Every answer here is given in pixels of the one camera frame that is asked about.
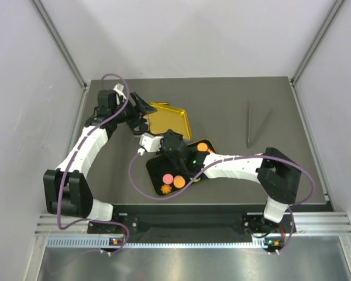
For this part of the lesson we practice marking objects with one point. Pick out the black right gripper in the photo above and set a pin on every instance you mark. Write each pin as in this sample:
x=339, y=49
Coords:
x=162, y=149

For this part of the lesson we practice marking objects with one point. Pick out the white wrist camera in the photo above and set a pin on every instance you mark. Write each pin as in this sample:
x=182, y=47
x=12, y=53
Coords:
x=149, y=143
x=119, y=88

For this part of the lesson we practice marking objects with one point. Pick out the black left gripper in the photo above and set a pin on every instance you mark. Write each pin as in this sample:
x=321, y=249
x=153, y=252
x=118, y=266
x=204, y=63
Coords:
x=142, y=106

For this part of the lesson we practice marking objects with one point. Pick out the yellow dotted cracker cookie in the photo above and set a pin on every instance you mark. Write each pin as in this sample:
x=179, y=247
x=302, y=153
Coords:
x=179, y=182

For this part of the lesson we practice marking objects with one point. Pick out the aluminium frame rail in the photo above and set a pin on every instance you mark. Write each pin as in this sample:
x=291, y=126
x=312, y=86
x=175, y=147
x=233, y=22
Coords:
x=90, y=235

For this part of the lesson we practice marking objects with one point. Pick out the black gold-rimmed tray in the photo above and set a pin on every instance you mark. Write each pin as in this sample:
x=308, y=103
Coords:
x=158, y=166

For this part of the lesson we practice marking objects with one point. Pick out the pink sandwich cookie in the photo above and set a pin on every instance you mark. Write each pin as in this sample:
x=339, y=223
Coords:
x=168, y=178

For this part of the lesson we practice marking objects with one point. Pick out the dark green cookie tin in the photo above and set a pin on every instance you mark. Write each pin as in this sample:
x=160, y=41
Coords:
x=138, y=134

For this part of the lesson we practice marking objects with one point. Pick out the metal tongs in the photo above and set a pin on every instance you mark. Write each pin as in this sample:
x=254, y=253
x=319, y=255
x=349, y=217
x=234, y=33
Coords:
x=254, y=131

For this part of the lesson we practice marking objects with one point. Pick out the orange star piped cookie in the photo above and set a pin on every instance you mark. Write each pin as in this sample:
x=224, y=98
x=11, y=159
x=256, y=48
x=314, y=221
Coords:
x=166, y=189

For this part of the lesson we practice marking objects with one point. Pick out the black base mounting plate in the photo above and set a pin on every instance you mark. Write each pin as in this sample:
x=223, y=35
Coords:
x=186, y=224

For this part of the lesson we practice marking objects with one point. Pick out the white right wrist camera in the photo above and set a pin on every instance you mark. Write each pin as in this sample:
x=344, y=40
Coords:
x=149, y=143

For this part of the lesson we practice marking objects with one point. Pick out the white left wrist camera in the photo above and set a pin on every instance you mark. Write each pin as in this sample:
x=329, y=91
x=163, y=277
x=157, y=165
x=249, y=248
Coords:
x=119, y=88

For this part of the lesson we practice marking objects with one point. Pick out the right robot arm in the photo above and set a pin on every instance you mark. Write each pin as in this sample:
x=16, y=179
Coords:
x=276, y=173

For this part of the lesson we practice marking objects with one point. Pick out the yellow dotted cracker top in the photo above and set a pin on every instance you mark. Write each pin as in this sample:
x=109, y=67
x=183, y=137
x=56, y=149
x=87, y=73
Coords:
x=202, y=147

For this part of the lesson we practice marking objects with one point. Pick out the gold tin lid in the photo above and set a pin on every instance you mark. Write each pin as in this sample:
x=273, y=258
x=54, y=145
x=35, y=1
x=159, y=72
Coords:
x=168, y=117

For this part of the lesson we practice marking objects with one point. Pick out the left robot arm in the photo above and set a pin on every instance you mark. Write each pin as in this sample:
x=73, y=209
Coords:
x=66, y=189

